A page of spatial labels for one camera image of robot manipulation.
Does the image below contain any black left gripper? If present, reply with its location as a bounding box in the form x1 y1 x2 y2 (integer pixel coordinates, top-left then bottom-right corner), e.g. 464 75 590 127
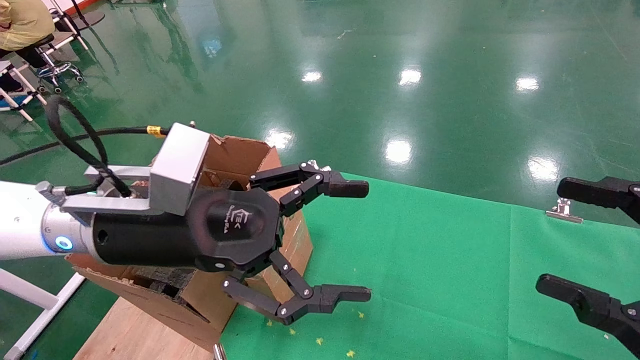
92 162 372 326

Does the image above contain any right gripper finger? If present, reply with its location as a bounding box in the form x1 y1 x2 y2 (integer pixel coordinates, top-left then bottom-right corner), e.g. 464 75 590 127
557 176 640 223
536 273 640 357

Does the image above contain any large open cardboard carton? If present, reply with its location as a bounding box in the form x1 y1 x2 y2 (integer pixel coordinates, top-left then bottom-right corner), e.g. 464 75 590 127
65 134 313 351

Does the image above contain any green table cloth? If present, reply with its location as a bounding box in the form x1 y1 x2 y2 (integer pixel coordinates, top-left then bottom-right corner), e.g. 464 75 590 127
220 172 640 360

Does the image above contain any white table leg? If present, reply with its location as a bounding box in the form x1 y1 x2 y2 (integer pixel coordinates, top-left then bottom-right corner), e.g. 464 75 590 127
0 267 86 360

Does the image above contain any black round floor base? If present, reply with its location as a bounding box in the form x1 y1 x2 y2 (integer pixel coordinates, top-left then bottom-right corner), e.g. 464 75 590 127
55 11 106 31

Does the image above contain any black stool with chrome base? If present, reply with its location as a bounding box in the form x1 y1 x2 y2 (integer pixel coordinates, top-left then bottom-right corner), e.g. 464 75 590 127
32 34 85 95

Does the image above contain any person in yellow shirt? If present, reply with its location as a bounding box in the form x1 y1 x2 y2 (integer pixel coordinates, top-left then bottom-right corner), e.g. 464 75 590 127
0 0 56 68

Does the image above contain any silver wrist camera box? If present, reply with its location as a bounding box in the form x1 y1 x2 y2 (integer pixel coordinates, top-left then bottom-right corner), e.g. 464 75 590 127
60 122 211 217

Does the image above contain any black camera cable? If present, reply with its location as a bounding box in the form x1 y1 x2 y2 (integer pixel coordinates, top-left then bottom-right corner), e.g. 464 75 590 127
0 95 172 198

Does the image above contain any white pipe frame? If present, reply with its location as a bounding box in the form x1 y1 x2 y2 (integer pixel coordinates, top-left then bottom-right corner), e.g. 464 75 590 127
37 0 91 53
0 60 48 122

